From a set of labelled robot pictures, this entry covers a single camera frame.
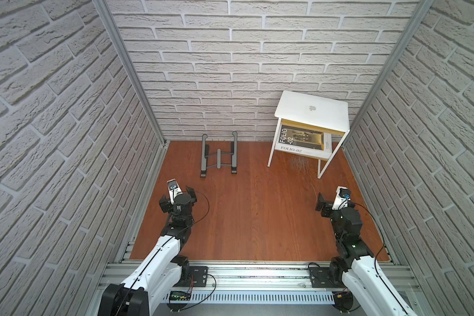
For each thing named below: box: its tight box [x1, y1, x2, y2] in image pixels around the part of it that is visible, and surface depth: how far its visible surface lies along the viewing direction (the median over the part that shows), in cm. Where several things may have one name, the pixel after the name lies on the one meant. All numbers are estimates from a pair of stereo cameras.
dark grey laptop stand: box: [200, 131, 238, 178], surface depth 108 cm
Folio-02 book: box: [274, 124, 333, 159], surface depth 95 cm
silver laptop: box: [274, 90, 350, 133], surface depth 85 cm
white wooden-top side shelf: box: [267, 116, 351, 180], surface depth 83 cm
